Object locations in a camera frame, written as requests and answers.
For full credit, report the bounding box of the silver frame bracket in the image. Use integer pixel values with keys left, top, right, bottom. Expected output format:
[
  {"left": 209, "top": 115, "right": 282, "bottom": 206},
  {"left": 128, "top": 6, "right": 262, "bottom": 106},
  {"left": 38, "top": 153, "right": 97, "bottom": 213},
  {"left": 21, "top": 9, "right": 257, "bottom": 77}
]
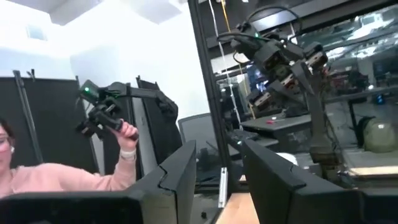
[{"left": 218, "top": 167, "right": 229, "bottom": 208}]

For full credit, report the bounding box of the yellow hanging cable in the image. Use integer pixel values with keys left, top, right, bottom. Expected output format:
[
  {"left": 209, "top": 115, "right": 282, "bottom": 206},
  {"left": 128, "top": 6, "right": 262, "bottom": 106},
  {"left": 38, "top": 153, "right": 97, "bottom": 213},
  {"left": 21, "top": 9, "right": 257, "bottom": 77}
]
[{"left": 220, "top": 0, "right": 256, "bottom": 121}]

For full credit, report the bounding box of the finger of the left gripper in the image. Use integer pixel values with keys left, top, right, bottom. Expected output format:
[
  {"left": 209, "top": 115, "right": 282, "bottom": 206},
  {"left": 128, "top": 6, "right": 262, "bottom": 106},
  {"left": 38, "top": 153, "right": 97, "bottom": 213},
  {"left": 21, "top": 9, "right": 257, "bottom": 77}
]
[
  {"left": 297, "top": 42, "right": 340, "bottom": 166},
  {"left": 247, "top": 77, "right": 308, "bottom": 119}
]

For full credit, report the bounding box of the black keyboard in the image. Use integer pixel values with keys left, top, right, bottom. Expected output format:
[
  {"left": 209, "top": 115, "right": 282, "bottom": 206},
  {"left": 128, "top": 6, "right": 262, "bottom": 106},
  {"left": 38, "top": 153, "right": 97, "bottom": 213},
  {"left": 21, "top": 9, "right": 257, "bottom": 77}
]
[{"left": 228, "top": 129, "right": 261, "bottom": 146}]

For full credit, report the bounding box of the black partition panel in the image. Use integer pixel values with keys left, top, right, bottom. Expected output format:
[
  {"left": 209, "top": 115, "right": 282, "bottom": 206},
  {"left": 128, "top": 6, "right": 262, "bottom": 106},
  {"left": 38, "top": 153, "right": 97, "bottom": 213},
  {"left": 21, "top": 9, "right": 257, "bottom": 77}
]
[
  {"left": 136, "top": 75, "right": 183, "bottom": 164},
  {"left": 0, "top": 70, "right": 101, "bottom": 175}
]

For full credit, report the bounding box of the dark grey desk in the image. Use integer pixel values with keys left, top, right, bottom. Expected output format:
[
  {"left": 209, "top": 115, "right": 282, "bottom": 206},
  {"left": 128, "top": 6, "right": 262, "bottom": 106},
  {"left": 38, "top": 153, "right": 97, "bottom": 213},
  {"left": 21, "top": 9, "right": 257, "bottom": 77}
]
[{"left": 241, "top": 112, "right": 315, "bottom": 149}]

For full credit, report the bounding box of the olive green bag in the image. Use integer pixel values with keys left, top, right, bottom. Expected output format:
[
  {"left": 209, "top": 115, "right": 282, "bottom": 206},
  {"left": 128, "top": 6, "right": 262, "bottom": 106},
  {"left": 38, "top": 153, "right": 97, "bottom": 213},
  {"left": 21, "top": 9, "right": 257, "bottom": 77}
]
[{"left": 361, "top": 117, "right": 398, "bottom": 154}]

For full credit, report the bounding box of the black leader arm handle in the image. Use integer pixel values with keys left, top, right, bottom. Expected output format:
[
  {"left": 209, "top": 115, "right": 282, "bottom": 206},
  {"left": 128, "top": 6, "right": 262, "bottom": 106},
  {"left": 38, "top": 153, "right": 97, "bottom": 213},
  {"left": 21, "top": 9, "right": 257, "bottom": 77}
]
[{"left": 75, "top": 79, "right": 180, "bottom": 141}]

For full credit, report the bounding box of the person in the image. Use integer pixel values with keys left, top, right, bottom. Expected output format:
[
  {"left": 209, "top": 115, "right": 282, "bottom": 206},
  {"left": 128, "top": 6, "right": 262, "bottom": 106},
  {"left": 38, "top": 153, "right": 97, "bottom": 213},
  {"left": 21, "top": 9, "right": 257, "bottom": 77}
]
[{"left": 0, "top": 117, "right": 140, "bottom": 200}]

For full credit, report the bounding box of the grey metal pole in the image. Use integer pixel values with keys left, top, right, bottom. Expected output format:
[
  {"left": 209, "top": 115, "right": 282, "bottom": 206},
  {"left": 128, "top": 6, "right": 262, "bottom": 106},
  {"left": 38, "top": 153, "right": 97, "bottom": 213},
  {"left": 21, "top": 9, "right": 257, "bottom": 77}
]
[{"left": 12, "top": 68, "right": 44, "bottom": 163}]

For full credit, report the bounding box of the person's hand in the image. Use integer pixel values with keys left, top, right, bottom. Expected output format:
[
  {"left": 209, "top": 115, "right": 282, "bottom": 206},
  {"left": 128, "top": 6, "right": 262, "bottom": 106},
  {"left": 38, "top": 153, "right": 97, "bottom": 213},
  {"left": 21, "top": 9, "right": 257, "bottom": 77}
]
[{"left": 114, "top": 119, "right": 140, "bottom": 151}]

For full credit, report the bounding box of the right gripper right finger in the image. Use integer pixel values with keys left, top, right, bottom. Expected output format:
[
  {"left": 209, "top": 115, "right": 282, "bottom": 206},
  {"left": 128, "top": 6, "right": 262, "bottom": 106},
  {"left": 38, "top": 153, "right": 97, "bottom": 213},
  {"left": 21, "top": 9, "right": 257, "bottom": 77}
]
[{"left": 242, "top": 139, "right": 398, "bottom": 224}]

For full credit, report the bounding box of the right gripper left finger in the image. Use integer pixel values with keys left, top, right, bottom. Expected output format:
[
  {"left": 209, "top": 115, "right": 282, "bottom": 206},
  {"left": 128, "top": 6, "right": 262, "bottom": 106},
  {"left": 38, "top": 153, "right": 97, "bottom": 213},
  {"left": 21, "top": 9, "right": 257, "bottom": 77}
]
[{"left": 0, "top": 140, "right": 197, "bottom": 224}]

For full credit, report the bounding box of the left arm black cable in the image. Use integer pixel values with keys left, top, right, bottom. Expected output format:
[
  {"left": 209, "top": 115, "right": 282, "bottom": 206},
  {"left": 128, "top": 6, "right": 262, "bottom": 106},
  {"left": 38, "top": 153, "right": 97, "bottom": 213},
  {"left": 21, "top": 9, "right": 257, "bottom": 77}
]
[{"left": 231, "top": 4, "right": 304, "bottom": 65}]

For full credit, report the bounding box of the white hanging cable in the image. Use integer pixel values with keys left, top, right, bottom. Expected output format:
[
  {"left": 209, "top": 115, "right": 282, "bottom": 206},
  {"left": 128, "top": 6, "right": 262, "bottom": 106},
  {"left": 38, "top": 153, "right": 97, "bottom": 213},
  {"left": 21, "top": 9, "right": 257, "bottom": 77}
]
[{"left": 207, "top": 0, "right": 244, "bottom": 131}]

